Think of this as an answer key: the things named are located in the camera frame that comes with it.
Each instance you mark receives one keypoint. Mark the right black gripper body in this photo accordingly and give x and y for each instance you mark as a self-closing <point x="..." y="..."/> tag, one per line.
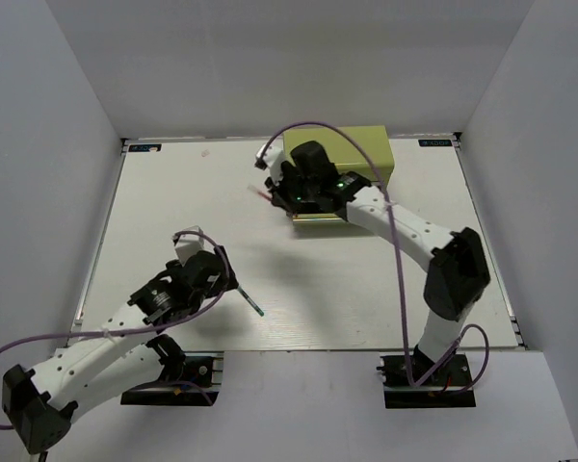
<point x="292" y="190"/>

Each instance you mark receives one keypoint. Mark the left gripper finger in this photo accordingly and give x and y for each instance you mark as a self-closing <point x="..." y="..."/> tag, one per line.
<point x="227" y="269"/>
<point x="226" y="284"/>

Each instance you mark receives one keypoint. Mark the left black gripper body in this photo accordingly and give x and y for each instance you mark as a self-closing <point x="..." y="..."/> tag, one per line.
<point x="197" y="301"/>

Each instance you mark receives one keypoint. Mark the green metal drawer toolbox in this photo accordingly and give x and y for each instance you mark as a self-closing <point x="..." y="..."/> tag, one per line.
<point x="361" y="154"/>

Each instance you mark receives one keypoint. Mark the red pen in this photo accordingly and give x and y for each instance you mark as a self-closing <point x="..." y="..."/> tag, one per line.
<point x="260" y="193"/>

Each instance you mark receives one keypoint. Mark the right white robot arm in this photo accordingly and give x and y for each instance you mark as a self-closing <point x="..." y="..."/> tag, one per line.
<point x="454" y="263"/>

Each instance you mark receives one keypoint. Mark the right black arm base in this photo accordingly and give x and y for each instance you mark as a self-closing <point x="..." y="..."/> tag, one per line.
<point x="440" y="391"/>

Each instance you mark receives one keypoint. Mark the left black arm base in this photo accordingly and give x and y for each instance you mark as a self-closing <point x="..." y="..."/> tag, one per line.
<point x="196" y="382"/>

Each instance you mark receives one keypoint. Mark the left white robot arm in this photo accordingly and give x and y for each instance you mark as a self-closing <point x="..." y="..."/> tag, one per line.
<point x="133" y="348"/>

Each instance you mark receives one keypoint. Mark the green pen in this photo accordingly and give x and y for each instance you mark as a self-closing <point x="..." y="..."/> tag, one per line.
<point x="250" y="301"/>

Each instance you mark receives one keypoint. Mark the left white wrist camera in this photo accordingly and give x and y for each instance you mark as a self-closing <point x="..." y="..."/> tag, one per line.
<point x="187" y="243"/>

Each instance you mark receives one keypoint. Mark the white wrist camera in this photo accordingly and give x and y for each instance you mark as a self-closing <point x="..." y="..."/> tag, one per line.
<point x="271" y="159"/>
<point x="187" y="243"/>

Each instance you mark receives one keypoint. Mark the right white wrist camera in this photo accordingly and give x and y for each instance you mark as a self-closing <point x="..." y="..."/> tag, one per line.
<point x="271" y="159"/>

